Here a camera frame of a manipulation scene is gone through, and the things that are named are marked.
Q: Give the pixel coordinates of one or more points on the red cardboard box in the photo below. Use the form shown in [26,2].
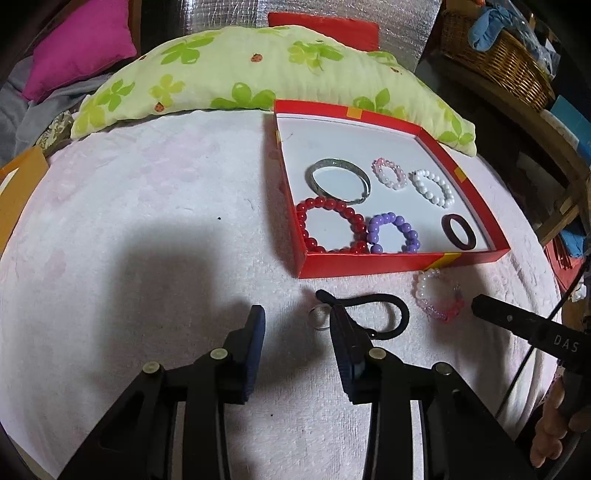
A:
[369,265]

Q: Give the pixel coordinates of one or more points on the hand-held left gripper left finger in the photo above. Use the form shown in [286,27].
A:
[255,350]

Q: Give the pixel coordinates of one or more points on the magenta pillow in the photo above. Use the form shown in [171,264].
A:
[78,50]

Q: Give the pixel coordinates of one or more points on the red cushion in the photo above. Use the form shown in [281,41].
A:
[323,30]

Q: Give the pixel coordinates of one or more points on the patterned cloth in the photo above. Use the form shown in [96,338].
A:
[55,129]

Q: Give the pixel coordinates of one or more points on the wicker basket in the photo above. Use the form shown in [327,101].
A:
[503,69]

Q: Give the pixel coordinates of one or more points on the wooden shelf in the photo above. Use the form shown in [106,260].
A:
[554,152]

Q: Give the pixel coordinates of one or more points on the pink blanket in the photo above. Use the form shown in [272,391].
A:
[138,207]

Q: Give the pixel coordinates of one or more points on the red cloth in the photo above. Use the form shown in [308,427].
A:
[565,258]

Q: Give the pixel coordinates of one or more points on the dark brown bangle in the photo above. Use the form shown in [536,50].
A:
[450,237]

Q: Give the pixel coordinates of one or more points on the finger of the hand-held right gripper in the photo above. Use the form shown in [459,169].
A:
[498,311]

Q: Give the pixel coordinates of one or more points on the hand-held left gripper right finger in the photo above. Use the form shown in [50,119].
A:
[346,364]

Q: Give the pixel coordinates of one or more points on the grey cloth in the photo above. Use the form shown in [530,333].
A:
[27,110]

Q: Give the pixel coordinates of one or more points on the blue box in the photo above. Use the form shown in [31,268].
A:
[570,115]

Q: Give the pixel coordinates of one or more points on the green floral pillow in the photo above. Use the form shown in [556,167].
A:
[231,69]

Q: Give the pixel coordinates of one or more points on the person's right hand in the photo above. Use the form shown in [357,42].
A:
[549,429]

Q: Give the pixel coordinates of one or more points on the silver metal bangle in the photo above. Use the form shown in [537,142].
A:
[318,184]

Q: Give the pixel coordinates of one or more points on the blue cloth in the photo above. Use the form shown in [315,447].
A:
[494,25]

